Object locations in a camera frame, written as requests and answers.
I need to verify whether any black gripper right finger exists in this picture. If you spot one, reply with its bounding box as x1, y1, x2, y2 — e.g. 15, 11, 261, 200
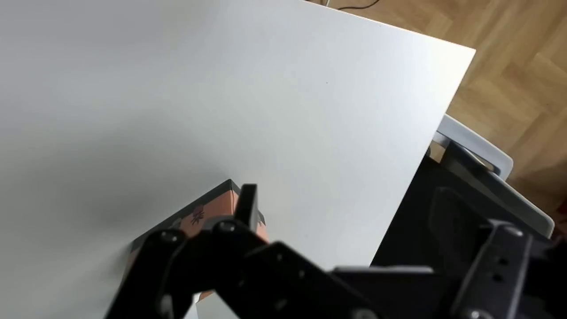
334, 220, 534, 319

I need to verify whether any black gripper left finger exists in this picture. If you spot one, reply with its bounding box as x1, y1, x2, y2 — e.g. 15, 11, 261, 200
105, 184, 314, 319

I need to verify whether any brown tissue box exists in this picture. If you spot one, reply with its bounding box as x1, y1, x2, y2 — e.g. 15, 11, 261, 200
128, 179, 270, 303

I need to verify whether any grey office chair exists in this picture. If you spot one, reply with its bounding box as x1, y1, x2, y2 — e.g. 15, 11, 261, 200
373, 115, 555, 276

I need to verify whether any black floor cable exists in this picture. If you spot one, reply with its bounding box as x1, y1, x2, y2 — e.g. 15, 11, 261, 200
307, 0, 383, 12

